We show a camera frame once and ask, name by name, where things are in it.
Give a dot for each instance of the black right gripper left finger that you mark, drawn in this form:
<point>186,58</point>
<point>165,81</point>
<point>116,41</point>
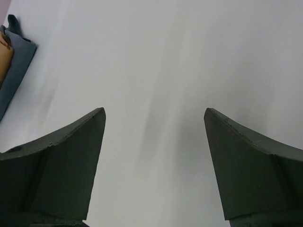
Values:
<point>48,182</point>

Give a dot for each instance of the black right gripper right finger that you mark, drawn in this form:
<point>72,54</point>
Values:
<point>260,180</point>

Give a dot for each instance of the blue printed garment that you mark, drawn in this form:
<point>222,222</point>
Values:
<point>24,51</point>

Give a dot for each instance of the tan ribbed tank top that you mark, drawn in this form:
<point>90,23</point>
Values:
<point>6,54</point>

